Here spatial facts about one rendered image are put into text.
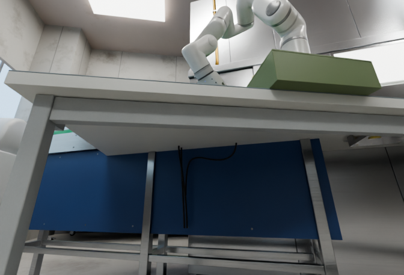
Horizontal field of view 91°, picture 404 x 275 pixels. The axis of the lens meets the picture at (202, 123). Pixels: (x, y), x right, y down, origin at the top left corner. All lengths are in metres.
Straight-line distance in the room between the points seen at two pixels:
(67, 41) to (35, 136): 4.17
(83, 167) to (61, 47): 3.49
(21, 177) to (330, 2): 1.87
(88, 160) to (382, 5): 2.08
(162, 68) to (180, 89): 4.20
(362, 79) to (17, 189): 0.85
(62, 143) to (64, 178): 0.22
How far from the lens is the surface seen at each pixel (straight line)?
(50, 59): 4.54
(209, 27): 0.98
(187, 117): 0.51
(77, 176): 1.38
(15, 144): 3.09
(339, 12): 1.81
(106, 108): 0.54
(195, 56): 0.79
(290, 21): 0.86
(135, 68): 4.73
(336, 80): 0.64
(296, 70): 0.58
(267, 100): 0.55
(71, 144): 1.46
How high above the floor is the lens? 0.48
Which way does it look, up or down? 21 degrees up
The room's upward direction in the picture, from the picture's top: 1 degrees counter-clockwise
